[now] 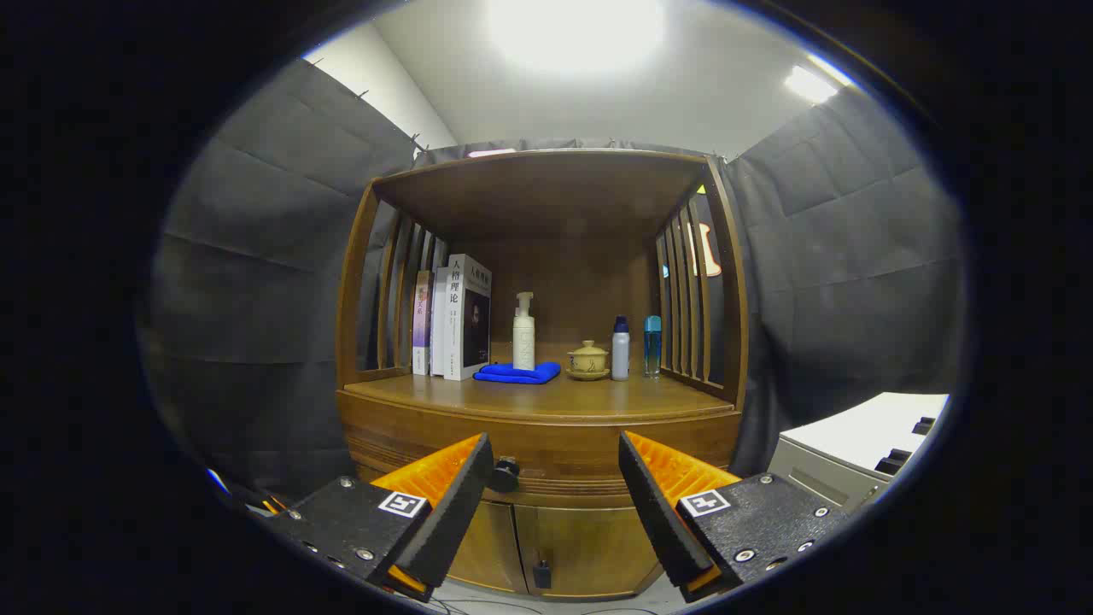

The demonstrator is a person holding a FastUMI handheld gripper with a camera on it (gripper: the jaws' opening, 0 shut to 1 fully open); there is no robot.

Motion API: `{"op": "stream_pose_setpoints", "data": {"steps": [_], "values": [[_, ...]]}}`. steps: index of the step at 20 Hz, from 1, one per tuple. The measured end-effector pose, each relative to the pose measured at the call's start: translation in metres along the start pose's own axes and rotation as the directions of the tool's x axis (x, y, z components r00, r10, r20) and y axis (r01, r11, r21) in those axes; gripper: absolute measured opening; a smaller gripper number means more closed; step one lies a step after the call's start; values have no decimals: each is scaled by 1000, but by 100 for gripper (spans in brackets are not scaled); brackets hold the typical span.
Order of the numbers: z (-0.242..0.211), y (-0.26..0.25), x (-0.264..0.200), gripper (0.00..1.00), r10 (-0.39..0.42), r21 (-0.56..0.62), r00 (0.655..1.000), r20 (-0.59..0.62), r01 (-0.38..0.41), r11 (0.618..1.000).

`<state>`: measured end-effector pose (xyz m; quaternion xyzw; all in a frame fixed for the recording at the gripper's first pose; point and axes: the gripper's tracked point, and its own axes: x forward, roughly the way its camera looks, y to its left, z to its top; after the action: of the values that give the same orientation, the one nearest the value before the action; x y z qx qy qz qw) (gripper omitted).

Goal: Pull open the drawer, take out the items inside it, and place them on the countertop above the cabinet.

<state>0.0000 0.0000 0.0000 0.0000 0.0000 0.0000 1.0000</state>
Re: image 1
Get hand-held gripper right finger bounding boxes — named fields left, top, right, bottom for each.
left=618, top=431, right=855, bottom=604

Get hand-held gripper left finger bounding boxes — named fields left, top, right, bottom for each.
left=256, top=432, right=495, bottom=604

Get wooden drawer with black knob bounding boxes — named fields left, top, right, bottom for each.
left=340, top=395, right=742, bottom=507

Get wooden cabinet door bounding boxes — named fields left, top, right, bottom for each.
left=512, top=504, right=667, bottom=599
left=448, top=500, right=529, bottom=595

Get wooden countertop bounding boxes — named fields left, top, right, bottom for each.
left=343, top=369, right=737, bottom=424

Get wooden cabinet with slatted sides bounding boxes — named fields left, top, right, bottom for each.
left=336, top=149, right=751, bottom=600

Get folded blue cloth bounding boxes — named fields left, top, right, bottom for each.
left=473, top=361, right=562, bottom=385

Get yellow lidded teacup with saucer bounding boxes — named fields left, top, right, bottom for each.
left=565, top=340, right=611, bottom=382

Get white pump bottle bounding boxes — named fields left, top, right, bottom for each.
left=512, top=292, right=536, bottom=372

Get thin white book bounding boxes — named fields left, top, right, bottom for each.
left=430, top=266, right=451, bottom=378

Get white book with portrait cover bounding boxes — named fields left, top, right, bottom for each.
left=444, top=254, right=493, bottom=382

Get book with purple spine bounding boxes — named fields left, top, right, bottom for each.
left=412, top=271, right=434, bottom=376

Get white and grey appliance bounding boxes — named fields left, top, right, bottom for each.
left=766, top=392, right=950, bottom=513

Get strip ceiling light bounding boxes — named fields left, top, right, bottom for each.
left=784, top=65, right=842, bottom=105

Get thin floor cables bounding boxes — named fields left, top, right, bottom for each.
left=427, top=596, right=667, bottom=615

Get orange and black cable bundle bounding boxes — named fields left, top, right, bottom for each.
left=205, top=468, right=284, bottom=518

